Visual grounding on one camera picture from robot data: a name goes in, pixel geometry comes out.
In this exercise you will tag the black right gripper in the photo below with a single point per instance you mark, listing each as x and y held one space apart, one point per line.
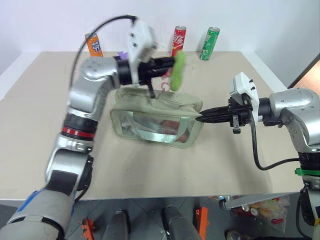
237 110

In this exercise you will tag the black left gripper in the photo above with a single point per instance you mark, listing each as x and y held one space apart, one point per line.
146 71

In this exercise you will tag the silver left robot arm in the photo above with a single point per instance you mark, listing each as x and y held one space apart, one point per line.
85 95

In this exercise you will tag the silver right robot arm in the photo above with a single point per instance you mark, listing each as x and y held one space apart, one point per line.
297 105

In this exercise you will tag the red cola can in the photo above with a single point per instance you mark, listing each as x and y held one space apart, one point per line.
179 40

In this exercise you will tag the small purple object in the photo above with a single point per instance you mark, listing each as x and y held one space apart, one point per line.
123 54

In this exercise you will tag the green soda can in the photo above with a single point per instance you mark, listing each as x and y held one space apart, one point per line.
209 45

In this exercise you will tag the orange soda can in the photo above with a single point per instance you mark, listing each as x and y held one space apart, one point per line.
95 46

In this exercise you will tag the silver metal bar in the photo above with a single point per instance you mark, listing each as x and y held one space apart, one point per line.
247 201

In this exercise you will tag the dark panel with brown board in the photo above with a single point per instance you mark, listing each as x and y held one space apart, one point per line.
307 72

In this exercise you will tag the clear plastic bag of cans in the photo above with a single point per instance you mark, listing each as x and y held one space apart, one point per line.
262 210

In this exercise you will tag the dark rounded shape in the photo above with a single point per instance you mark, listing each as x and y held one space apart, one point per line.
178 222
117 225

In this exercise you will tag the dark shoe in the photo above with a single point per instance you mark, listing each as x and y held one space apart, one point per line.
233 235

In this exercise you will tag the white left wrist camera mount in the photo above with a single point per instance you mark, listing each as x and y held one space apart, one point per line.
140 37

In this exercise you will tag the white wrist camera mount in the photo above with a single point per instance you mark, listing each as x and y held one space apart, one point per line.
140 37
243 85

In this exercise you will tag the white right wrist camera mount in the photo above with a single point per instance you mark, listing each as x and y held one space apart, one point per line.
243 85

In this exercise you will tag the orange plastic bracket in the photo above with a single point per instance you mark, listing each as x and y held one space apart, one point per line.
87 228
203 218

